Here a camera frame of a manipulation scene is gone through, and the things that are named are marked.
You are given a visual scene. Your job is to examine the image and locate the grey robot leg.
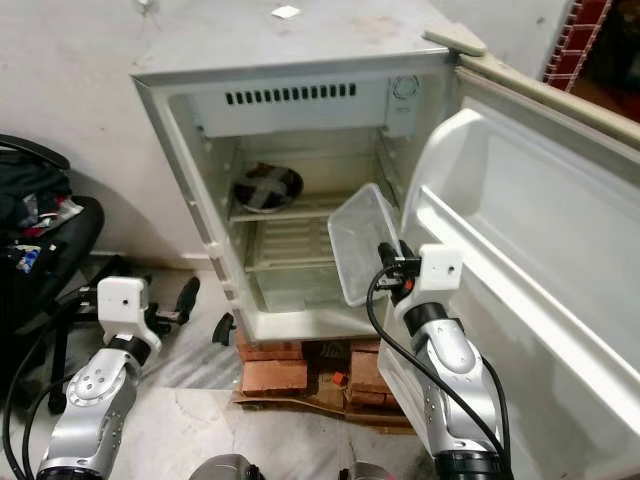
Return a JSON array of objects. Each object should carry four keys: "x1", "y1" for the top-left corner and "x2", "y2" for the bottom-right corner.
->
[
  {"x1": 338, "y1": 463, "x2": 391, "y2": 480},
  {"x1": 188, "y1": 455, "x2": 246, "y2": 480}
]

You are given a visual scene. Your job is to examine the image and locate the white fridge shelf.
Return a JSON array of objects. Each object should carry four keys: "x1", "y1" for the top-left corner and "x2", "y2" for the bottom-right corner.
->
[
  {"x1": 228, "y1": 190, "x2": 391, "y2": 223},
  {"x1": 240, "y1": 220, "x2": 346, "y2": 273}
]

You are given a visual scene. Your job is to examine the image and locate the grey fridge door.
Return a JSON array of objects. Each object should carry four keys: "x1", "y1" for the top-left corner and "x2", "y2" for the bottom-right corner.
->
[{"x1": 375, "y1": 50, "x2": 640, "y2": 480}]

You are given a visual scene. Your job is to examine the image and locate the red brick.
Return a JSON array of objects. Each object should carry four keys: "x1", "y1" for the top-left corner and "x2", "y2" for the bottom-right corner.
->
[
  {"x1": 242, "y1": 360, "x2": 309, "y2": 394},
  {"x1": 238, "y1": 333, "x2": 306, "y2": 364},
  {"x1": 350, "y1": 340, "x2": 396, "y2": 406}
]

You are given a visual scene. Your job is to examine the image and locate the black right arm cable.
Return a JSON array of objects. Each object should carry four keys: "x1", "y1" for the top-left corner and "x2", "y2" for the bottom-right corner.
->
[{"x1": 365, "y1": 265, "x2": 511, "y2": 471}]

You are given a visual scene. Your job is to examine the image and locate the clear plastic container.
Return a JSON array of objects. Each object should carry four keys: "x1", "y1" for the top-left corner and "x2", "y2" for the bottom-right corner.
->
[{"x1": 327, "y1": 183, "x2": 403, "y2": 308}]

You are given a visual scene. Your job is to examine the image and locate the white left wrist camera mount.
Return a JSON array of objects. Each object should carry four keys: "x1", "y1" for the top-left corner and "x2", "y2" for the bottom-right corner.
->
[{"x1": 96, "y1": 276, "x2": 161, "y2": 351}]

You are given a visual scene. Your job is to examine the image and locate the grey robot left leg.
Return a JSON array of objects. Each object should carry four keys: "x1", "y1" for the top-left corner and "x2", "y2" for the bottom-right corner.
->
[{"x1": 188, "y1": 455, "x2": 246, "y2": 480}]

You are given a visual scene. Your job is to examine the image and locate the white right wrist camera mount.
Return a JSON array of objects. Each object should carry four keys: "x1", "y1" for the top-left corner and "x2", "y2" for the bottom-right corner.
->
[{"x1": 395, "y1": 243, "x2": 464, "y2": 321}]

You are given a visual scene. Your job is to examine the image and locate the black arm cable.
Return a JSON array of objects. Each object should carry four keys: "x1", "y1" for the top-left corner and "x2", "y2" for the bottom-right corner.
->
[
  {"x1": 365, "y1": 265, "x2": 511, "y2": 471},
  {"x1": 0, "y1": 300, "x2": 101, "y2": 480}
]

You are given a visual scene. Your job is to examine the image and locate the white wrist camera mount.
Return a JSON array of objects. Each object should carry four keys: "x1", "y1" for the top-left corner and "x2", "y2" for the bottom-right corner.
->
[
  {"x1": 395, "y1": 243, "x2": 464, "y2": 321},
  {"x1": 96, "y1": 276, "x2": 161, "y2": 351}
]

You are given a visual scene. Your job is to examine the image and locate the grey robot right leg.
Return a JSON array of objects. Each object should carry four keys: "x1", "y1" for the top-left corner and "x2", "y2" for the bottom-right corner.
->
[{"x1": 338, "y1": 463, "x2": 391, "y2": 480}]

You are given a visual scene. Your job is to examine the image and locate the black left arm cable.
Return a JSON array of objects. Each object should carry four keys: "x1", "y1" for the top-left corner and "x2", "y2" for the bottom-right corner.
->
[{"x1": 0, "y1": 300, "x2": 101, "y2": 480}]

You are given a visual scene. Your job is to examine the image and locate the black bag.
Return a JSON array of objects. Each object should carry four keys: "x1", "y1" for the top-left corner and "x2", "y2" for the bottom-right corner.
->
[{"x1": 0, "y1": 150, "x2": 81, "y2": 276}]

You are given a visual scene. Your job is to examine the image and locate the brown cardboard sheet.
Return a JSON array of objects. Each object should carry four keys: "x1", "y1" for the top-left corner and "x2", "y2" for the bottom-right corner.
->
[{"x1": 232, "y1": 388, "x2": 401, "y2": 433}]

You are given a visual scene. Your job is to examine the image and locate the grey small fridge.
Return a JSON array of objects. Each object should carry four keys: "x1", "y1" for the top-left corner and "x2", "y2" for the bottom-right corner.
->
[{"x1": 132, "y1": 0, "x2": 491, "y2": 346}]

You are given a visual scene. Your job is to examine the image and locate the black round bowl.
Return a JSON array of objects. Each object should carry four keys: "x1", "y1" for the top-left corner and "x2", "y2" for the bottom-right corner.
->
[{"x1": 232, "y1": 163, "x2": 306, "y2": 214}]

